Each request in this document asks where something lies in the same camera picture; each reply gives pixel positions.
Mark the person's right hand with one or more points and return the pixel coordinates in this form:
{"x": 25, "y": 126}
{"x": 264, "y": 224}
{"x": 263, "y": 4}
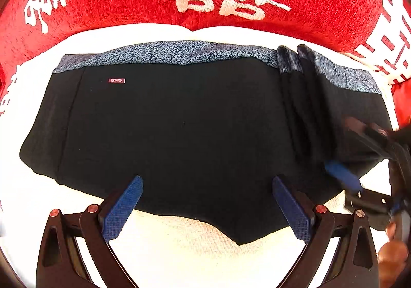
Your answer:
{"x": 393, "y": 256}

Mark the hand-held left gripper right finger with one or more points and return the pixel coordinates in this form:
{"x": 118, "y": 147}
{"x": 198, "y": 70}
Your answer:
{"x": 292, "y": 209}

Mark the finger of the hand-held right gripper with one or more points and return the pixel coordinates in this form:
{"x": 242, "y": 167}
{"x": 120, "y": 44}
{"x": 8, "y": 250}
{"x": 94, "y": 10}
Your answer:
{"x": 369, "y": 138}
{"x": 343, "y": 175}

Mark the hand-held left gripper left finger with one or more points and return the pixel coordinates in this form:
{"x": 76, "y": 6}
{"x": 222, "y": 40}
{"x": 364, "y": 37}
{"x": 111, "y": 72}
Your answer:
{"x": 123, "y": 207}

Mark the cream blanket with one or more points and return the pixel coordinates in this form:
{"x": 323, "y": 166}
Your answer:
{"x": 179, "y": 256}

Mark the black pants with blue trim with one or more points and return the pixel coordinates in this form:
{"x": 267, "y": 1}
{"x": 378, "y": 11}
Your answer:
{"x": 176, "y": 134}

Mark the red ornamental pillow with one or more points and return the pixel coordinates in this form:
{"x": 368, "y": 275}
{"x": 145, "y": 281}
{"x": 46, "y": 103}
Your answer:
{"x": 403, "y": 105}

